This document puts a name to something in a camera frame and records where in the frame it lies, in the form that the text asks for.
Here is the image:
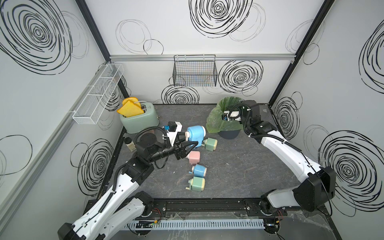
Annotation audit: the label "blue sharpener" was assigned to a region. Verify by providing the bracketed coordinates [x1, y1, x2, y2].
[189, 164, 207, 178]
[185, 126, 206, 148]

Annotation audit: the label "small beige bottle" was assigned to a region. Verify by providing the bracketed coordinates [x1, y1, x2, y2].
[124, 137, 136, 152]

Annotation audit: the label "green sharpener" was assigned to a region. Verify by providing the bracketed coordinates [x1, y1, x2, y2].
[185, 177, 206, 192]
[202, 138, 218, 152]

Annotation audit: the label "pink pencil sharpener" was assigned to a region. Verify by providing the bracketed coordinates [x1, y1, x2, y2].
[187, 151, 201, 165]

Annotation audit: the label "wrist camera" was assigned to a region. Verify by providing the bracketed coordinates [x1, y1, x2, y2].
[165, 121, 182, 147]
[222, 111, 241, 122]

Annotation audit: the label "mint green toaster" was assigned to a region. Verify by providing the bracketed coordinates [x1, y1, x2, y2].
[120, 102, 160, 134]

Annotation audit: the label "grey slotted cable duct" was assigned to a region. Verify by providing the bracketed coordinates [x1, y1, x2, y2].
[123, 219, 265, 232]

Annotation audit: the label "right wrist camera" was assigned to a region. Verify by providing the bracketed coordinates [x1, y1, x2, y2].
[222, 111, 241, 122]

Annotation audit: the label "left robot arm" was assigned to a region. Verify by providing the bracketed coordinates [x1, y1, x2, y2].
[58, 127, 199, 240]

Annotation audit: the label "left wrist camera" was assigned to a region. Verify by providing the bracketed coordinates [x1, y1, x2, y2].
[165, 121, 182, 147]

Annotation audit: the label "yellow toy toast slice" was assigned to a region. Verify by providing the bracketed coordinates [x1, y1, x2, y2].
[117, 97, 145, 118]

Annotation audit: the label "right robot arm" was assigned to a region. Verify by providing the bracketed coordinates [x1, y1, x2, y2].
[222, 101, 336, 216]

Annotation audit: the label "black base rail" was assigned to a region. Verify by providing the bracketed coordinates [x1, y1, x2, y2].
[86, 196, 328, 218]

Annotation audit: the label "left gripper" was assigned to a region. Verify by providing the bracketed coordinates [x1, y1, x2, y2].
[147, 133, 197, 165]

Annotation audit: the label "black wire basket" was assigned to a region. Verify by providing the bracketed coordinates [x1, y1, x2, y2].
[172, 55, 218, 87]

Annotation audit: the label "green sharpener bottom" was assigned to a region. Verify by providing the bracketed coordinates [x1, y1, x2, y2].
[185, 177, 206, 192]

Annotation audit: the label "white wire shelf basket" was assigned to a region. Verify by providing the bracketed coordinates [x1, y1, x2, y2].
[73, 63, 124, 125]

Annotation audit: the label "bin with green bag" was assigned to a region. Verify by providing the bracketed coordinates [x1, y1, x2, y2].
[206, 97, 251, 140]

